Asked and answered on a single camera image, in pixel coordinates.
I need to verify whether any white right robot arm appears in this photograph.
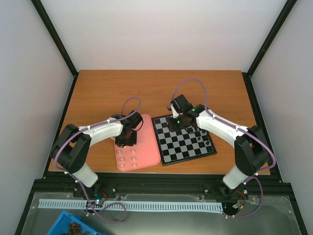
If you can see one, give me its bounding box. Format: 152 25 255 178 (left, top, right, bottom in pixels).
167 94 272 198

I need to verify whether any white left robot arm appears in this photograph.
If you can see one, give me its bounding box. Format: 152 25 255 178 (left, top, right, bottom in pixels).
49 111 143 197

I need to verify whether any pink plastic tray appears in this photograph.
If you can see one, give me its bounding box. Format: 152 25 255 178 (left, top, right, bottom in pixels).
114 114 160 172

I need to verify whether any black and white chessboard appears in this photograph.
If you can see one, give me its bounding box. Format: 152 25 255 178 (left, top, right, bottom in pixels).
152 115 217 166

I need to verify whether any blue plastic bin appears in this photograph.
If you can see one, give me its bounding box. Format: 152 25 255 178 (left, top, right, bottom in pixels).
47 211 106 235

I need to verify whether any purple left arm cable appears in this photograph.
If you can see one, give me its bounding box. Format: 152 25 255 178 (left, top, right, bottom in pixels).
54 97 128 223

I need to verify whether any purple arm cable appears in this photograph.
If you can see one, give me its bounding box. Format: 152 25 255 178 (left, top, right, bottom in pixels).
172 78 277 219
54 97 128 223

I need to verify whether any black aluminium frame base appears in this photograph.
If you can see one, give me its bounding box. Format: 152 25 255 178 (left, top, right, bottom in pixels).
16 70 307 235

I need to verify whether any light blue cable duct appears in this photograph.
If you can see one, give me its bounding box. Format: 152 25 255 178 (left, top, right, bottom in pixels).
38 199 223 213

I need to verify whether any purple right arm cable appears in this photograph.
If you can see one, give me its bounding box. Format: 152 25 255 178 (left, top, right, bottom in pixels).
172 78 277 219

